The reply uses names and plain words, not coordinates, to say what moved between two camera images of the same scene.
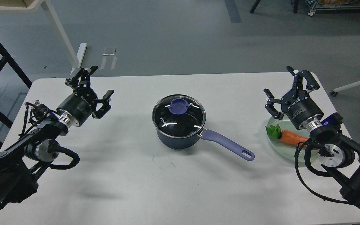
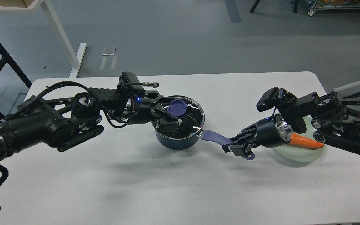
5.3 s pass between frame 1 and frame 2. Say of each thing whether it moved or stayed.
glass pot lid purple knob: stayed
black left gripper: moved
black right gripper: moved
